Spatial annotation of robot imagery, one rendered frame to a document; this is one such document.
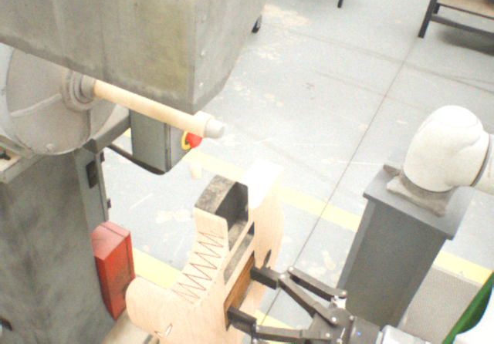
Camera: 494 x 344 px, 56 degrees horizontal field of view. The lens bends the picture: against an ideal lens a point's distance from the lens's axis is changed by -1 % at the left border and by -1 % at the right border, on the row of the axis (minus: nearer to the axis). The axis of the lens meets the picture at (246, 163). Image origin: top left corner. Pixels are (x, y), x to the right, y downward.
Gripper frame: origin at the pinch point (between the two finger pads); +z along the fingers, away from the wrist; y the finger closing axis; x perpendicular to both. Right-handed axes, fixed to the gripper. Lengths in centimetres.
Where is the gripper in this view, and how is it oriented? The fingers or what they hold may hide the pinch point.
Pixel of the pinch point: (242, 292)
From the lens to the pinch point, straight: 73.8
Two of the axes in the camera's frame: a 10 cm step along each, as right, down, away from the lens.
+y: 4.5, -6.5, 6.1
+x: 0.1, -6.7, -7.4
